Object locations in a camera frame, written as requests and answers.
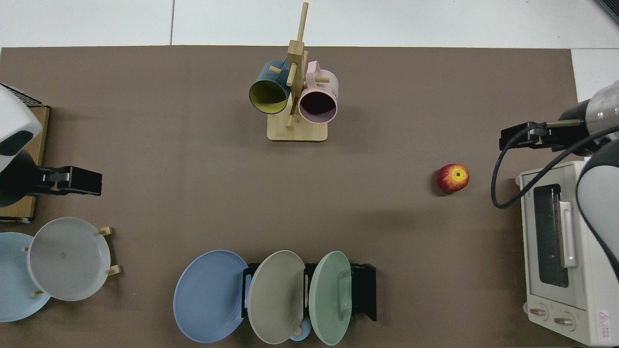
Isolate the red yellow apple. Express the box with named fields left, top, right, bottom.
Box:
left=437, top=163, right=470, bottom=194

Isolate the grey plate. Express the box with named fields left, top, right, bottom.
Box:
left=27, top=217, right=111, bottom=302

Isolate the light blue plate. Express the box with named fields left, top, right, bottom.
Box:
left=0, top=232, right=51, bottom=322

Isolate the black dish rack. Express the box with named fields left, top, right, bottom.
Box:
left=242, top=262, right=377, bottom=322

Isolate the beige plate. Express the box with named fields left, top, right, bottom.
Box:
left=247, top=250, right=306, bottom=345

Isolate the green plate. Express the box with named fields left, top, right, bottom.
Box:
left=309, top=250, right=353, bottom=346

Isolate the brown table cloth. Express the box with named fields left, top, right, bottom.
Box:
left=0, top=46, right=581, bottom=348

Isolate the dark grey ridged object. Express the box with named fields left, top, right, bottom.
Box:
left=594, top=0, right=619, bottom=25

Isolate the pale toaster oven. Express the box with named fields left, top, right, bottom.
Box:
left=515, top=160, right=619, bottom=347

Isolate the pink cup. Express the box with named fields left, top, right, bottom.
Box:
left=298, top=60, right=339, bottom=123

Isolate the teal cup yellow inside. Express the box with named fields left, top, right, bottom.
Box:
left=249, top=59, right=292, bottom=115

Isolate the wooden cup stand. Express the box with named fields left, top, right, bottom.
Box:
left=267, top=1, right=328, bottom=142

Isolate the small blue round thing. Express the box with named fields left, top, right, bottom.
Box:
left=289, top=317, right=311, bottom=342

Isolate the wire basket wooden floor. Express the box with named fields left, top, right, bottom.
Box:
left=0, top=83, right=50, bottom=224

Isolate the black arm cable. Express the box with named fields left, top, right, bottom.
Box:
left=491, top=123, right=619, bottom=209

